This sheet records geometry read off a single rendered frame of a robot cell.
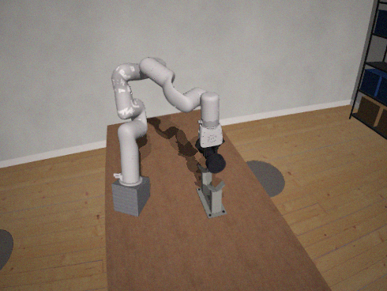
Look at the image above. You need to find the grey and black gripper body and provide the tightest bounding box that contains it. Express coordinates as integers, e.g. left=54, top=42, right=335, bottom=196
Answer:
left=198, top=122, right=223, bottom=148

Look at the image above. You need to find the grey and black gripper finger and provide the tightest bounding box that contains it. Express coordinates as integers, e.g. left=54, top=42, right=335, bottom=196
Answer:
left=195, top=139, right=207, bottom=159
left=212, top=144, right=221, bottom=153

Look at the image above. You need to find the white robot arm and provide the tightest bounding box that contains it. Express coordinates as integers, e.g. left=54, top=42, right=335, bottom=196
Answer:
left=111, top=57, right=220, bottom=186

